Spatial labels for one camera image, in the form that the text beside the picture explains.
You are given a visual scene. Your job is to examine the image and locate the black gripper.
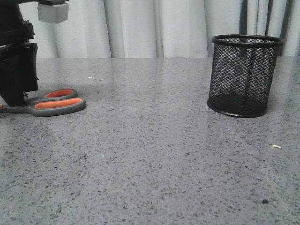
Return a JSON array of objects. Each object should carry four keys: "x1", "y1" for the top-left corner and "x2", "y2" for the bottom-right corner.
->
[{"x1": 0, "y1": 0, "x2": 38, "y2": 106}]

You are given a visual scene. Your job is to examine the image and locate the grey and orange scissors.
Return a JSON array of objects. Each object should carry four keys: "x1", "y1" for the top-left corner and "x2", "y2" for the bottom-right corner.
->
[{"x1": 0, "y1": 89, "x2": 86, "y2": 117}]

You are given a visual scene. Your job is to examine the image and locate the black mesh pen bucket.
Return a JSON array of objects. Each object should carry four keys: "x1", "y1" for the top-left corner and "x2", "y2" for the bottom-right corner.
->
[{"x1": 207, "y1": 34, "x2": 285, "y2": 118}]

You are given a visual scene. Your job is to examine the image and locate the grey curtain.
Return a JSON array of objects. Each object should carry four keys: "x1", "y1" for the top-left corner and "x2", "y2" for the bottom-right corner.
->
[{"x1": 20, "y1": 0, "x2": 300, "y2": 58}]

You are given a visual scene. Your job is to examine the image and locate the grey camera box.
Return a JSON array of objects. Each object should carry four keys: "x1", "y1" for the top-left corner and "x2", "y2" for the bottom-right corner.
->
[{"x1": 37, "y1": 0, "x2": 69, "y2": 23}]

